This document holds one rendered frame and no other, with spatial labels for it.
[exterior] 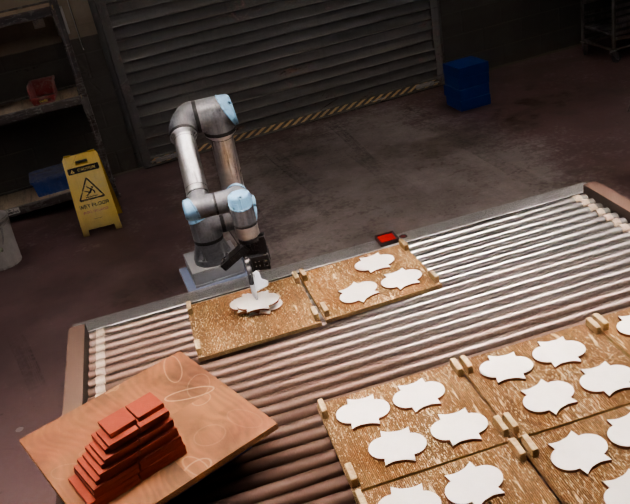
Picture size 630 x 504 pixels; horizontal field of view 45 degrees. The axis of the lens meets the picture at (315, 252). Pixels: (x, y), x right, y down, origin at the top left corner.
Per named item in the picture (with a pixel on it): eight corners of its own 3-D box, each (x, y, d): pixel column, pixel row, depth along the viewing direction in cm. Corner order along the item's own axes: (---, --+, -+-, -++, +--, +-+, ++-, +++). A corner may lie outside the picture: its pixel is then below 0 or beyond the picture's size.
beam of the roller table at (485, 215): (77, 337, 280) (72, 324, 278) (584, 194, 311) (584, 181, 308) (76, 349, 273) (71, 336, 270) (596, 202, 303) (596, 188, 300)
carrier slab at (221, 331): (187, 309, 271) (186, 306, 270) (297, 278, 277) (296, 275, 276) (199, 362, 240) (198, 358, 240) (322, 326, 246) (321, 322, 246)
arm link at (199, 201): (158, 100, 267) (182, 210, 242) (188, 94, 268) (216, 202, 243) (164, 122, 277) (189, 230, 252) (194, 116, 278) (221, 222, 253)
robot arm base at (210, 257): (191, 256, 306) (185, 234, 301) (227, 245, 309) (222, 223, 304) (199, 271, 293) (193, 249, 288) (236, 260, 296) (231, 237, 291)
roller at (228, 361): (91, 406, 237) (87, 394, 235) (646, 242, 266) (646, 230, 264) (91, 415, 233) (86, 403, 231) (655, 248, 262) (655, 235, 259)
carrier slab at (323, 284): (299, 277, 278) (298, 273, 277) (402, 246, 285) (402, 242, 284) (326, 323, 247) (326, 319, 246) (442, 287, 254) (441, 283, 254)
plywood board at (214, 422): (21, 444, 202) (18, 439, 201) (181, 355, 227) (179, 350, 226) (97, 548, 165) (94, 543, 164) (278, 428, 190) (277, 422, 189)
